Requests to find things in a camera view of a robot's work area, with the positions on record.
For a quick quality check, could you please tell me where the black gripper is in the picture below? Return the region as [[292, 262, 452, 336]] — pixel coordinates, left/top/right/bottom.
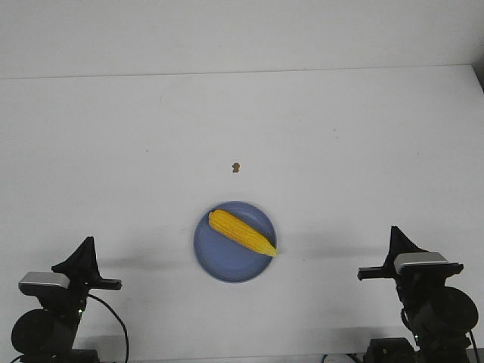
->
[[51, 236, 122, 299], [357, 225, 464, 283]]

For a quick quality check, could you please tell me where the blue round plate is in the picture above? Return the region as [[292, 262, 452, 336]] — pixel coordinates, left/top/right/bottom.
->
[[193, 201, 277, 283]]

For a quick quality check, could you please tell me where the yellow corn cob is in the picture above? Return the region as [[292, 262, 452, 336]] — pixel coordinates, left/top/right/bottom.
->
[[208, 209, 278, 257]]

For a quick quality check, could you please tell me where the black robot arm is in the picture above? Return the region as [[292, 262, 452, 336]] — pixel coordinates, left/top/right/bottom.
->
[[357, 226, 479, 362], [11, 236, 129, 362]]

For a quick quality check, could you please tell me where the white object at table edge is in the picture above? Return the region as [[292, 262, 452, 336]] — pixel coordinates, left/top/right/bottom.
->
[[321, 354, 355, 363]]

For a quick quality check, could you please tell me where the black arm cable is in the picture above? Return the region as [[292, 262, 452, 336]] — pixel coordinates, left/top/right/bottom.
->
[[86, 293, 130, 363], [467, 330, 479, 363]]

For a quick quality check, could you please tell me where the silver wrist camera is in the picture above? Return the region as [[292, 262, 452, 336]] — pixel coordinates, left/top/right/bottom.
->
[[18, 271, 70, 296], [393, 252, 449, 275]]

